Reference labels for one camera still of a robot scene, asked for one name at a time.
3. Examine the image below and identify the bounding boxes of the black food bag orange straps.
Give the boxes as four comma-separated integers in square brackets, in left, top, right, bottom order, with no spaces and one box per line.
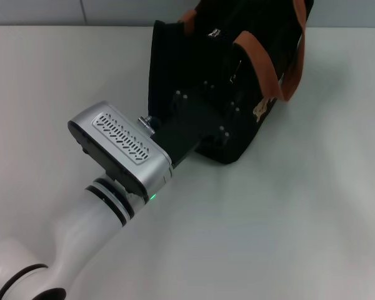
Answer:
[146,0,315,165]

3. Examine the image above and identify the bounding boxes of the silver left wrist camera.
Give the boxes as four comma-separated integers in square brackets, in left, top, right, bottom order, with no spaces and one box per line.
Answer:
[67,100,173,198]

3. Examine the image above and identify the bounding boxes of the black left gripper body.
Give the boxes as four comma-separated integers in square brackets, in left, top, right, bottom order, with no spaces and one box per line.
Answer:
[149,90,232,167]

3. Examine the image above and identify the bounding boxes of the thin metal zipper tab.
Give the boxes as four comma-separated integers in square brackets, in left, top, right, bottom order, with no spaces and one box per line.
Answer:
[229,59,242,84]

